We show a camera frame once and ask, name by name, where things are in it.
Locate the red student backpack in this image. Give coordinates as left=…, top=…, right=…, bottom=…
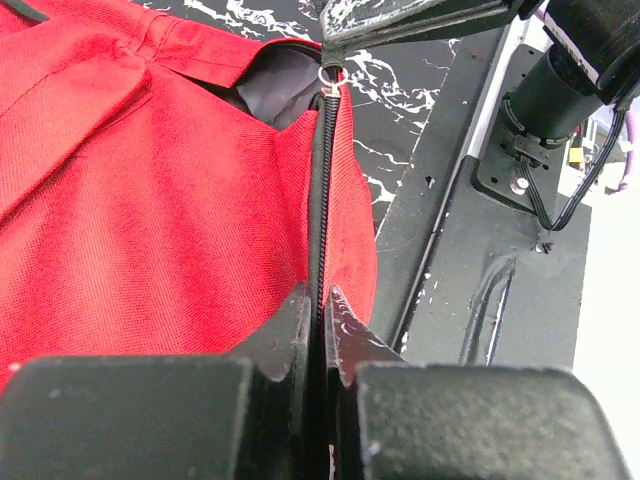
left=0, top=0, right=379, bottom=396

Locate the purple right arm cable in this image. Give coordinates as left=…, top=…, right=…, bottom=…
left=617, top=107, right=640, bottom=194

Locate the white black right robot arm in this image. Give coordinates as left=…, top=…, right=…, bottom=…
left=316, top=0, right=639, bottom=146

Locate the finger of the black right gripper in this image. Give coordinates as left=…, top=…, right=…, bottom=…
left=319, top=0, right=523, bottom=50

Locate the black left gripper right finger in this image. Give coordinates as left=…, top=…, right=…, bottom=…
left=324, top=285, right=404, bottom=388

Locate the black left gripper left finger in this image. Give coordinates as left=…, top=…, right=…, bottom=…
left=229, top=283, right=311, bottom=382

